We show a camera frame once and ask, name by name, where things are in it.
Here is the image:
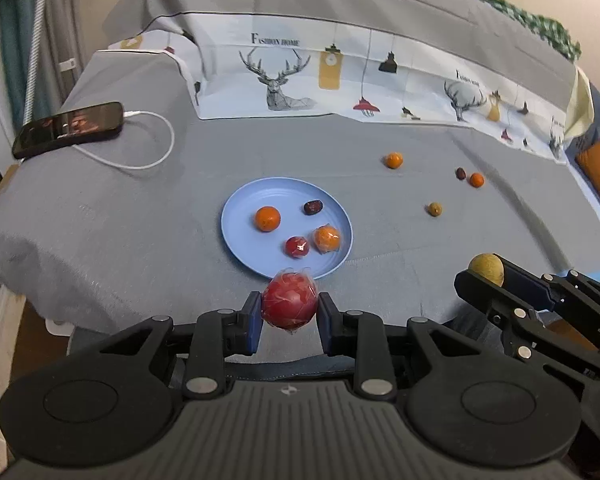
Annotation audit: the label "plastic-wrapped red tomato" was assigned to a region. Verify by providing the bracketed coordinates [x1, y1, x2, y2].
[261, 269, 320, 332]
[285, 235, 311, 259]

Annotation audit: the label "white charging cable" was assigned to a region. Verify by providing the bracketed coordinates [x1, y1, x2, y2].
[72, 109, 175, 171]

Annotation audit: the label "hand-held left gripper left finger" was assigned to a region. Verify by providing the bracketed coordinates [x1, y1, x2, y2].
[67, 291, 265, 401]

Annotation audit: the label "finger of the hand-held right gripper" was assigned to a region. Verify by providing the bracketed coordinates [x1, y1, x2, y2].
[502, 259, 600, 351]
[454, 270, 600, 378]

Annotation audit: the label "pale yellow cloth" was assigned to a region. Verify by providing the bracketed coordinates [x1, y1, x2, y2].
[564, 67, 597, 147]

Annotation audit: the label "light blue plate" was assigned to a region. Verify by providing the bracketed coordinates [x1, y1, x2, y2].
[221, 176, 354, 281]

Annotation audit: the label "person's grey trousers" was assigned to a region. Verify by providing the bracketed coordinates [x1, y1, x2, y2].
[445, 305, 506, 357]

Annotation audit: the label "black and white braided hose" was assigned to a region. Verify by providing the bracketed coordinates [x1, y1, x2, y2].
[22, 0, 49, 126]

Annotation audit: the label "teal curtain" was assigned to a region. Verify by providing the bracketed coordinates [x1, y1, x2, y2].
[0, 0, 51, 126]

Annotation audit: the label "plastic-wrapped orange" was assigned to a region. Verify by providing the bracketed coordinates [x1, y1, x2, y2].
[313, 225, 342, 254]

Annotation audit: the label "black smartphone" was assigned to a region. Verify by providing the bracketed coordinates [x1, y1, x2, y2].
[12, 101, 125, 159]

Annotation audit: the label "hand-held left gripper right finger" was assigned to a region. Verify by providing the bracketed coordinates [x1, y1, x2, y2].
[318, 293, 516, 401]

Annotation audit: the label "grey bed sheet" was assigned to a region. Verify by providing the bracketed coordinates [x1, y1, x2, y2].
[0, 50, 600, 341]

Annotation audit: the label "grey curtain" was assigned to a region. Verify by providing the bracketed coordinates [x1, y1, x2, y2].
[45, 0, 108, 103]

